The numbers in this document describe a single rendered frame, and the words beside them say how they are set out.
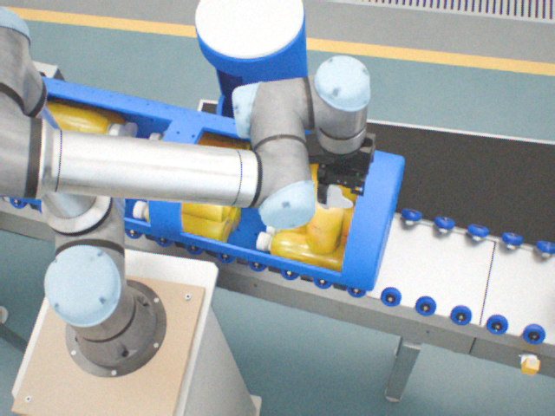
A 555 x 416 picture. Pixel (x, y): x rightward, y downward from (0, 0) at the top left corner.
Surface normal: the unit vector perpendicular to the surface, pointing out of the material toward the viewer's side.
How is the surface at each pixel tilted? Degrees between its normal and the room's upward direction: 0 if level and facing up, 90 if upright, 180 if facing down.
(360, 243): 46
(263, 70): 90
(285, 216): 89
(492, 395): 0
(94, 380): 1
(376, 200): 11
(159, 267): 0
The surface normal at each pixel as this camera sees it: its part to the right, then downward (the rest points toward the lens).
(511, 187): -0.07, -0.46
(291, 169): 0.36, -0.49
